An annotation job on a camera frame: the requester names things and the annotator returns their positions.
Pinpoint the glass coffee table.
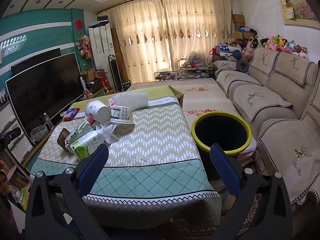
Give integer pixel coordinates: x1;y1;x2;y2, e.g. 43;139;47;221
154;65;215;82

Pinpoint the cream embroidered curtain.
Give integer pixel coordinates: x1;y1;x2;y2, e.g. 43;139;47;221
106;0;173;80
161;0;234;68

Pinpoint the beige sofa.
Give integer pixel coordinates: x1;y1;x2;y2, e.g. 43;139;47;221
212;46;320;205

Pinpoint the large flat television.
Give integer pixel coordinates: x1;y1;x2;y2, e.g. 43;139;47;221
5;52;85;137

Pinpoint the clear water bottle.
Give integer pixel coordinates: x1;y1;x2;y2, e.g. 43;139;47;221
43;112;54;130

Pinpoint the glass ashtray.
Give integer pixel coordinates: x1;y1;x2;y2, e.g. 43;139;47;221
30;126;48;142

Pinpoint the white paper cup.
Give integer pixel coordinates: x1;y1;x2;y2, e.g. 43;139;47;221
85;99;111;123

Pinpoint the black tower fan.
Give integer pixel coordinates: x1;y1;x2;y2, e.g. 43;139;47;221
108;54;123;93

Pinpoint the white bubble wrap roll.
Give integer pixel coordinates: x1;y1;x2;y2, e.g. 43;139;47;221
110;92;150;112

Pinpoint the white tissue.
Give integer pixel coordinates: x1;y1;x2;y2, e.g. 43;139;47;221
95;122;118;144

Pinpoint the white standing air conditioner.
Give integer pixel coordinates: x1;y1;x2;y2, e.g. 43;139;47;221
88;21;117;93

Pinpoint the white flower-print tea box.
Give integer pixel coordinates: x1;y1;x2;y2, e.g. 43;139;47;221
65;119;95;148

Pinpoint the floral cream bedspread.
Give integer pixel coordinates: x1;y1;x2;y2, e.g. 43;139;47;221
125;79;240;123

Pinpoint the green and white carton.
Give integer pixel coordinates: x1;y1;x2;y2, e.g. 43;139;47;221
69;130;105;161

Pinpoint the grey round cushion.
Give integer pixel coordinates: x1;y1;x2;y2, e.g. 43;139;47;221
236;59;249;73

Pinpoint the red and blue packet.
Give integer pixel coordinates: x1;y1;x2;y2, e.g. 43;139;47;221
61;107;81;122

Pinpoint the framed flower painting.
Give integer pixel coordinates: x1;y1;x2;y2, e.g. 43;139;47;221
272;0;320;28

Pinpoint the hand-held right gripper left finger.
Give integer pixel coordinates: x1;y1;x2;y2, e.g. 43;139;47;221
25;144;110;240

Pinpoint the open cardboard box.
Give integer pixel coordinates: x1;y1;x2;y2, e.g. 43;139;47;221
86;67;105;83

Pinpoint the chevron patterned tablecloth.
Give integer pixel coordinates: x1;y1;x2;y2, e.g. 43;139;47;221
30;85;223;228

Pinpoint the artificial flower bunch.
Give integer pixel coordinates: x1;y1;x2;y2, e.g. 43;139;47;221
76;34;92;59

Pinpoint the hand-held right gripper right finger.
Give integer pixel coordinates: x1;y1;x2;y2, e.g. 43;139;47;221
209;144;293;240

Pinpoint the red canister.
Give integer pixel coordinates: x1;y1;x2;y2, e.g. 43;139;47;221
100;77;111;92

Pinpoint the shelf of books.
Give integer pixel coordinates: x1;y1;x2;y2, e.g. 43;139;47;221
0;150;32;212

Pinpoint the pile of plush toys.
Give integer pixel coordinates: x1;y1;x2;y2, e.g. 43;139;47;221
215;25;309;63

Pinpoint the smaller flat television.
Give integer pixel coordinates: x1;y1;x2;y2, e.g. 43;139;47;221
11;47;62;75

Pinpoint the stack of cardboard boxes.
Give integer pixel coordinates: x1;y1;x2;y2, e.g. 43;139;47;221
232;14;247;39

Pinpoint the patterned rug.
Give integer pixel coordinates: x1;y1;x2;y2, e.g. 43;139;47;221
172;195;263;240

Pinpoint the white yogurt tub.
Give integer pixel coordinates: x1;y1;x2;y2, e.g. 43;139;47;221
109;106;135;125

